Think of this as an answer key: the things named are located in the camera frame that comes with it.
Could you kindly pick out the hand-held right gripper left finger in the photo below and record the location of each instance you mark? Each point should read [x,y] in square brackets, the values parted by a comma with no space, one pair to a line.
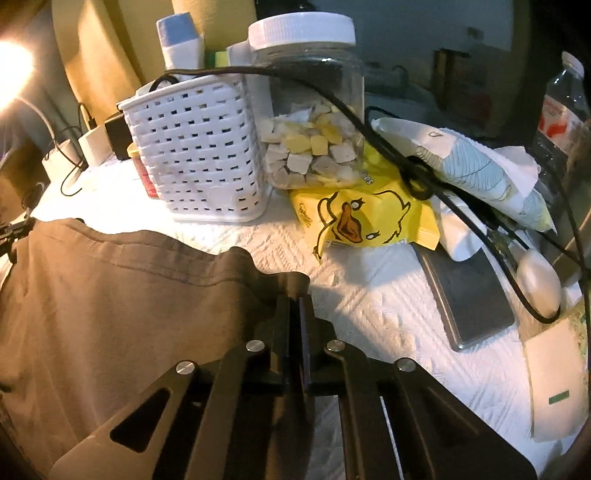
[288,341]

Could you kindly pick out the clear jar with white lid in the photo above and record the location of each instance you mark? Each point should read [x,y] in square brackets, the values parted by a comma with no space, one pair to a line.
[300,32]

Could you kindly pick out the red can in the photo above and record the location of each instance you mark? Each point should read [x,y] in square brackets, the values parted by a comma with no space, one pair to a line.
[143,177]

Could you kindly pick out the window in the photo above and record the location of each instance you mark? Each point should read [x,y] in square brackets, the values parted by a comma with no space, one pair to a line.
[438,46]

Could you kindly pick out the white box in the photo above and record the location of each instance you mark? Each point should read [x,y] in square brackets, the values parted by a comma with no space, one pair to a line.
[554,369]

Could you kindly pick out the yellow green packet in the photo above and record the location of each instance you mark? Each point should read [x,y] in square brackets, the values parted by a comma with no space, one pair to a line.
[217,57]

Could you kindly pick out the grey phone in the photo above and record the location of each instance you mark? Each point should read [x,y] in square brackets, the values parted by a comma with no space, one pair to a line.
[471,304]

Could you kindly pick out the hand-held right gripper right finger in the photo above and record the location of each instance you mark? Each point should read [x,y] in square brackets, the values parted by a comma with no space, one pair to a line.
[311,350]

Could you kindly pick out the brown t-shirt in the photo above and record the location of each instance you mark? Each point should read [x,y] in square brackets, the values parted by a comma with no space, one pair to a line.
[115,300]

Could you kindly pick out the white desk lamp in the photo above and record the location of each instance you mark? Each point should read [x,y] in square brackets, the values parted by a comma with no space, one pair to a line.
[62,154]

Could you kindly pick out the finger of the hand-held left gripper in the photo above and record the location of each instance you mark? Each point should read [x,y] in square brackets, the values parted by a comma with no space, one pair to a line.
[14,230]

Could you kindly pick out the clear water bottle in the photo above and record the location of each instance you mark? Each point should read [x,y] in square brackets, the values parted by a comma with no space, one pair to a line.
[561,110]

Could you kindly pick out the yellow duck snack packet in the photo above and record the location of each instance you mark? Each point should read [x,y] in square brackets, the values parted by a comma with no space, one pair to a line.
[364,217]

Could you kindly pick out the patterned tissue pack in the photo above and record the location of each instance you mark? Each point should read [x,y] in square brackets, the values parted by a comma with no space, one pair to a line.
[480,170]

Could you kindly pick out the blue and white bottle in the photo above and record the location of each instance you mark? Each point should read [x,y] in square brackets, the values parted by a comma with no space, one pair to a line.
[178,41]

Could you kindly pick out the black charger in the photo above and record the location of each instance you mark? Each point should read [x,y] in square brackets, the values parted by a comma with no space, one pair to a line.
[119,136]

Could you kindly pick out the white charger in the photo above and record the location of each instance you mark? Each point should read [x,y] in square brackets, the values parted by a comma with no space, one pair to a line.
[94,145]

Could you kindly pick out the white plastic basket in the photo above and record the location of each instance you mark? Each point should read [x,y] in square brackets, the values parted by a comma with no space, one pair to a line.
[194,152]

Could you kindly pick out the white oval plug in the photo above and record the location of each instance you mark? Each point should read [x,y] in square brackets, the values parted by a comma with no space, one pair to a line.
[538,281]

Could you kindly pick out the yellow curtain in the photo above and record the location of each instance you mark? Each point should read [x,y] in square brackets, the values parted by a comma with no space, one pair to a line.
[115,55]

